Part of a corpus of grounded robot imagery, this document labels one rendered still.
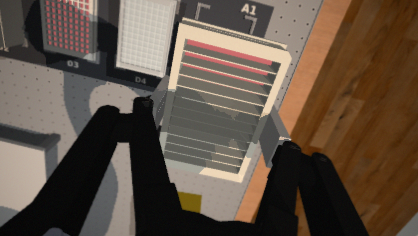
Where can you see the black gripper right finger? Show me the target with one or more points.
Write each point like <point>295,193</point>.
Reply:
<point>328,208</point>

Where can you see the grey tip rack with yellow top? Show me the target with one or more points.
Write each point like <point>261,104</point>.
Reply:
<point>11,23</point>

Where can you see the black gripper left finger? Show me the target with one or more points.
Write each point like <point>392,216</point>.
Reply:
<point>62,205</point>

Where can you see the yellow waste bin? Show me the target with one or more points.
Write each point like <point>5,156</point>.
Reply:
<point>190,202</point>

